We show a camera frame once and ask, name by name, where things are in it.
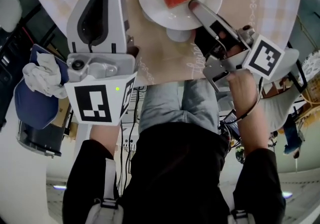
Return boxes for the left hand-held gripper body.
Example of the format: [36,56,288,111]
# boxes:
[64,47,140,127]

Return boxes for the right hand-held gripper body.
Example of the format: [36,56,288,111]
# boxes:
[202,25,286,93]

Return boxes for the person's right forearm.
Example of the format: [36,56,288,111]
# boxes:
[236,104,272,156]

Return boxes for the person's left forearm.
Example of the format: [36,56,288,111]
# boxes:
[89,122,123,159]

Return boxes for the table with beige tablecloth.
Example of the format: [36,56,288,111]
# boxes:
[19,0,303,87]

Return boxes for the person's right hand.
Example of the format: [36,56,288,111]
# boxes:
[226,68,260,119]

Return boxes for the brown cardboard box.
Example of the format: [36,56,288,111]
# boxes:
[51,96,76,141]

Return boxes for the floral round cushion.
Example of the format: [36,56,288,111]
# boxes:
[301,51,320,86]

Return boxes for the crumpled white cloth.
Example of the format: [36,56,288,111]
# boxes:
[22,51,68,99]

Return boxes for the person's right leg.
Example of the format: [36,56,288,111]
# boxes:
[181,79,221,134]

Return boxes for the person's leg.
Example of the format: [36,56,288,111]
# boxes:
[138,84,185,134]
[181,79,221,134]

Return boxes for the person's left leg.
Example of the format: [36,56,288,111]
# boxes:
[138,84,185,134]

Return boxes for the grey chair black legs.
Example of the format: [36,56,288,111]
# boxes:
[0,0,23,33]

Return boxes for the person's black shirt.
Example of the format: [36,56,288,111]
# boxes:
[62,121,287,224]

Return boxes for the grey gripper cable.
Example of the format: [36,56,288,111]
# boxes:
[218,77,265,129]

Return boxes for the grey backpack strap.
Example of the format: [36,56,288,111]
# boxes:
[226,207,256,224]
[86,157,125,224]

